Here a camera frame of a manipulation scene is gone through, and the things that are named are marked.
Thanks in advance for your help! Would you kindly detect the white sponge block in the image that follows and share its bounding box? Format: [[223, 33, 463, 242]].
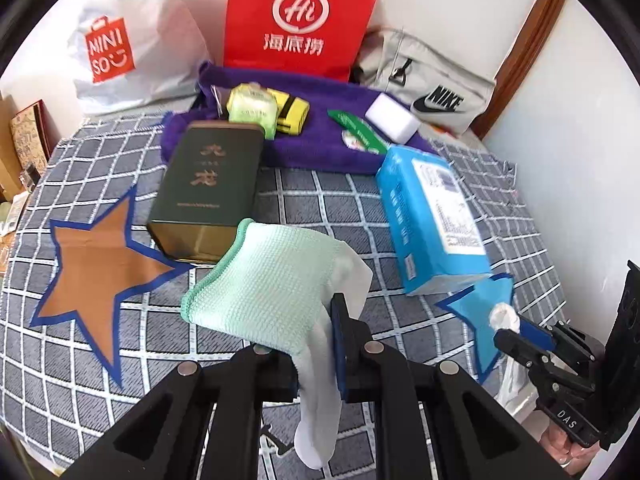
[[364, 93, 420, 145]]

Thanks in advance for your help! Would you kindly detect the brown wooden frame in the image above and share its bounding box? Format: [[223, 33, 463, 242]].
[[472, 0, 568, 142]]

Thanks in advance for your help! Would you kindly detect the grey waist bag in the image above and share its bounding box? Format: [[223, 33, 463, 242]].
[[350, 27, 497, 136]]

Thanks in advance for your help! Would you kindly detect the red paper bag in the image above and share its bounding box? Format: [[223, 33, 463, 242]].
[[222, 0, 387, 83]]

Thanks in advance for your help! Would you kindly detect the person's right hand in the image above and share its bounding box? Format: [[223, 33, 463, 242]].
[[544, 425, 606, 469]]

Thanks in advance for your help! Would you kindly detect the dark green tin box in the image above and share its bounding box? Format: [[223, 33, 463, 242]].
[[146, 121, 266, 266]]

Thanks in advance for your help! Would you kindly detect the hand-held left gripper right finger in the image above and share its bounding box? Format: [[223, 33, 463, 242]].
[[330, 292, 571, 480]]

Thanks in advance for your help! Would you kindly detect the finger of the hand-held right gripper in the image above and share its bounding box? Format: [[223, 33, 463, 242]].
[[494, 329, 598, 402], [515, 312, 608, 377]]

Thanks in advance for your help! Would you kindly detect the light green snack packet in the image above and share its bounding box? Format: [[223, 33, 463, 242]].
[[226, 82, 279, 140]]

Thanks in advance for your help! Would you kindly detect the grey checked bed sheet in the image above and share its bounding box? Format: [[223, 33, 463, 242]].
[[0, 110, 568, 476]]

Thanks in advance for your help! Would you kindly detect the yellow black box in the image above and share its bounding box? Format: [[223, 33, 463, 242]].
[[265, 89, 309, 136]]

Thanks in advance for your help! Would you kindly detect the mint green microfiber cloth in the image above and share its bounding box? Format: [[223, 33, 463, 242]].
[[180, 218, 373, 471]]

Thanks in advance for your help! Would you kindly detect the white shopping bag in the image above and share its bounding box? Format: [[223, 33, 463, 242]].
[[72, 0, 213, 116]]

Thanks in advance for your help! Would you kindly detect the patterned brown box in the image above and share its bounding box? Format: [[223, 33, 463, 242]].
[[10, 101, 52, 173]]

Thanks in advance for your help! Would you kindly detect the purple towel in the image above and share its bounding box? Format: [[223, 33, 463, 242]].
[[160, 60, 441, 176]]

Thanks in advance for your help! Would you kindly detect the blue tissue pack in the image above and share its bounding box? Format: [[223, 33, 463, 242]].
[[375, 144, 493, 297]]

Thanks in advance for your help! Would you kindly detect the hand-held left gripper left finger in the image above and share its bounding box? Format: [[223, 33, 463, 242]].
[[62, 342, 301, 480]]

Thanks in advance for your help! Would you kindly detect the thin white plastic bag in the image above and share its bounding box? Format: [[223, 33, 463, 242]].
[[489, 304, 543, 417]]

